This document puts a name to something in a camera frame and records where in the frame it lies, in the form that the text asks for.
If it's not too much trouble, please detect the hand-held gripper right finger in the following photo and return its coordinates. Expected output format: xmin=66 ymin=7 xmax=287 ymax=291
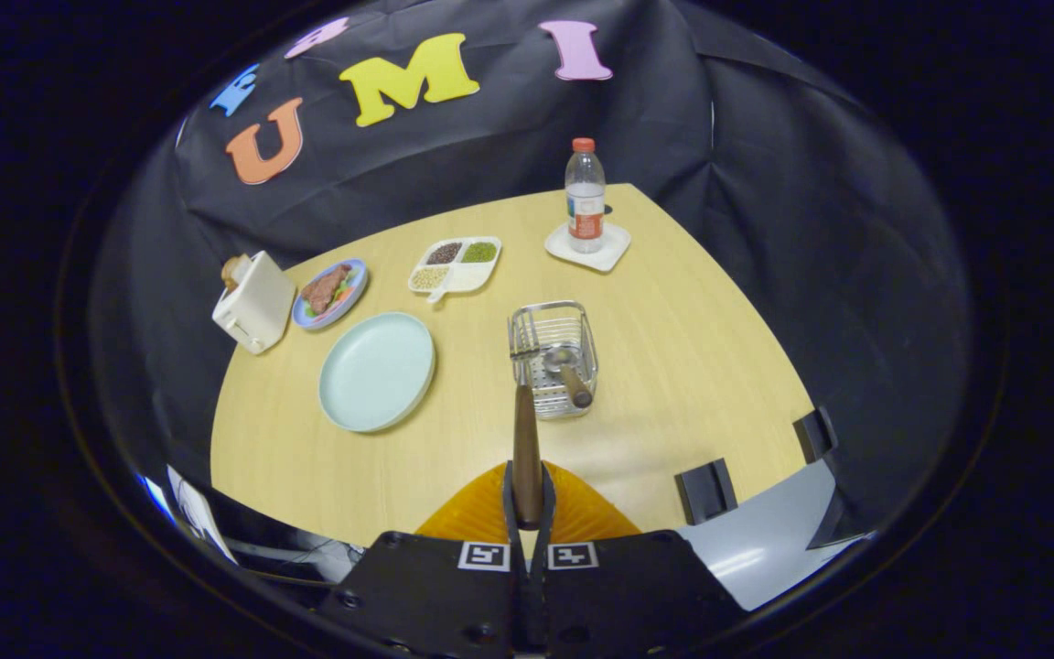
xmin=527 ymin=462 xmax=747 ymax=655

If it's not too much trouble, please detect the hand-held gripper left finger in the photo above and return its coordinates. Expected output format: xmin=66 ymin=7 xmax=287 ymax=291
xmin=321 ymin=462 xmax=528 ymax=655

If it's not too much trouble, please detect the wooden-handled metal fork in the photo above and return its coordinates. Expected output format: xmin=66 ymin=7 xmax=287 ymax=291
xmin=511 ymin=316 xmax=544 ymax=530

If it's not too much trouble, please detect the wooden-handled metal spoon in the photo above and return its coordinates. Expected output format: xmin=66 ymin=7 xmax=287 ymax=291
xmin=543 ymin=346 xmax=594 ymax=409

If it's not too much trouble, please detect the black table clamp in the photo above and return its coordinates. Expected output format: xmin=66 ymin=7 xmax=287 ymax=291
xmin=675 ymin=458 xmax=738 ymax=525
xmin=792 ymin=406 xmax=839 ymax=463

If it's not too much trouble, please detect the pale green plate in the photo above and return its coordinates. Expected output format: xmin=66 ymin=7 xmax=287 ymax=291
xmin=317 ymin=312 xmax=436 ymax=434

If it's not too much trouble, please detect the blue plate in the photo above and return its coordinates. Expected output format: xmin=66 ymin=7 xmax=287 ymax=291
xmin=292 ymin=258 xmax=369 ymax=330

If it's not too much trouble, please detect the white divided bean dish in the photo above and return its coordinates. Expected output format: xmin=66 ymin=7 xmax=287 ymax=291
xmin=407 ymin=237 xmax=502 ymax=305

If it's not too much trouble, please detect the brown steak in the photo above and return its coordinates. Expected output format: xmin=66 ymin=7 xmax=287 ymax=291
xmin=301 ymin=265 xmax=353 ymax=315

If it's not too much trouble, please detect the white toaster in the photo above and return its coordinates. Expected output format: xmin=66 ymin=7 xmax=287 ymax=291
xmin=212 ymin=252 xmax=296 ymax=355

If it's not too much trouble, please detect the white square coaster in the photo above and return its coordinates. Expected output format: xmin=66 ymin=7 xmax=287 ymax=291
xmin=544 ymin=222 xmax=632 ymax=273

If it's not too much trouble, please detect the red-capped water bottle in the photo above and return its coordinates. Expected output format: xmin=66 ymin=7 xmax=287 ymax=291
xmin=565 ymin=137 xmax=607 ymax=254

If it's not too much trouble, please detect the black backdrop cloth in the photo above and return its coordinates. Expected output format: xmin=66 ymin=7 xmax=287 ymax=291
xmin=92 ymin=0 xmax=976 ymax=550

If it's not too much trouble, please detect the metal wire basket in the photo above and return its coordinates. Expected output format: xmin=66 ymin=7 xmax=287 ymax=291
xmin=507 ymin=300 xmax=599 ymax=420

